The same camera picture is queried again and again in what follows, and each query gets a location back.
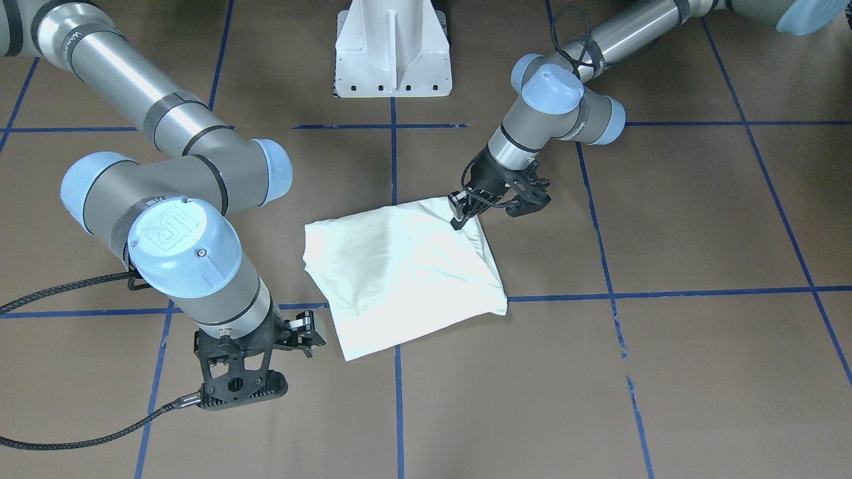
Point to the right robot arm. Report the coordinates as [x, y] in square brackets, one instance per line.
[168, 221]

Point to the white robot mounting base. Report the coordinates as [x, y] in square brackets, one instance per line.
[392, 49]

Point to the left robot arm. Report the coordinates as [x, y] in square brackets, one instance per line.
[554, 101]

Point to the cream long-sleeve Twinkle shirt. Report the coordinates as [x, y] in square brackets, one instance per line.
[398, 273]

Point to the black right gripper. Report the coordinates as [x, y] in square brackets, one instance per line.
[297, 330]

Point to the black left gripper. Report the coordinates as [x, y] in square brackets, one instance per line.
[484, 175]

